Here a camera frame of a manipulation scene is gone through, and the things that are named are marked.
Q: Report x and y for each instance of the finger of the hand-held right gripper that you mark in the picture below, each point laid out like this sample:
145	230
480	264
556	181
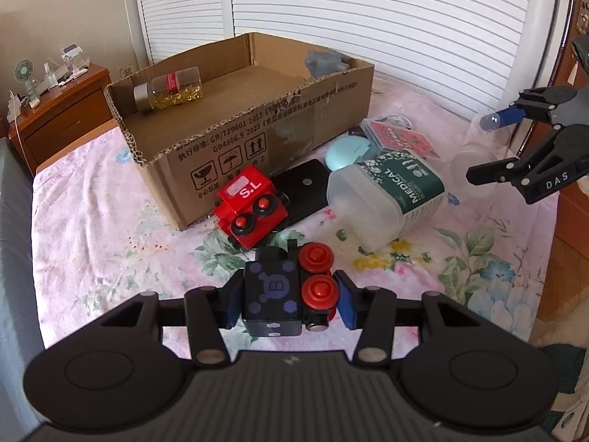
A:
492	171
506	113

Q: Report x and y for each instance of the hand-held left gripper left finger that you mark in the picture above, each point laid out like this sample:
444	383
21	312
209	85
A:
233	301

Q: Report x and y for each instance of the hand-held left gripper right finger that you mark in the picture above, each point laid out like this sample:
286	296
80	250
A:
349	306

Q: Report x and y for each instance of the clear plastic jar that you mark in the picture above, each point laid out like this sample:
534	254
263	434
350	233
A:
474	170

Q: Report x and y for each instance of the black toy train car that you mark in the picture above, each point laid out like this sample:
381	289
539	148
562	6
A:
271	290

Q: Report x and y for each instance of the red card pack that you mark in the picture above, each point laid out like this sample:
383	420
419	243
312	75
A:
400	138

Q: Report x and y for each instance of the clear correction tape dispenser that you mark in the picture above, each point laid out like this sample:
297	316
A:
398	121

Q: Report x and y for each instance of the red toy train car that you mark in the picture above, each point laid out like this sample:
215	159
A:
246	193

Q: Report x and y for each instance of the translucent wipes container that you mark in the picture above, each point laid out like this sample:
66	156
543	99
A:
382	198

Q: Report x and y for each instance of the black rectangular case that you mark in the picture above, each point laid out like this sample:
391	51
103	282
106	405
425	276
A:
301	186

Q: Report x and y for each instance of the mint green egg-shaped case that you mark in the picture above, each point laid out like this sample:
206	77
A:
347	153

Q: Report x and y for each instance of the brown cardboard box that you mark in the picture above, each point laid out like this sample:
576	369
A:
207	147

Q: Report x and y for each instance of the grey plastic piece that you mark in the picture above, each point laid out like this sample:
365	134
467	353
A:
324	62

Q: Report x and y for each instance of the clear bottle of yellow capsules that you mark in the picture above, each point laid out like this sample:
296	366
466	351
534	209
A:
172	87

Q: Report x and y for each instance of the pink floral sheet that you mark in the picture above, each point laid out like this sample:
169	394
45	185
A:
92	239

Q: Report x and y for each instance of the white louvered closet doors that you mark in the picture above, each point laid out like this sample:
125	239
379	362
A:
368	9

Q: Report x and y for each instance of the wooden nightstand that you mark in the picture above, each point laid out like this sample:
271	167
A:
64	115

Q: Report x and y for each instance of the small clear spray bottle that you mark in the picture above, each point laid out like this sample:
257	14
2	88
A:
49	76

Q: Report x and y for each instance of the white phone stand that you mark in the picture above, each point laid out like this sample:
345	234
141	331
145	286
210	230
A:
73	57

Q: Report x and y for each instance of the small green desk fan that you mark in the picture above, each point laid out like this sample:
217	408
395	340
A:
24	73

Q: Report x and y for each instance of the white wall socket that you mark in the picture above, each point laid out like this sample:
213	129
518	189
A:
126	71

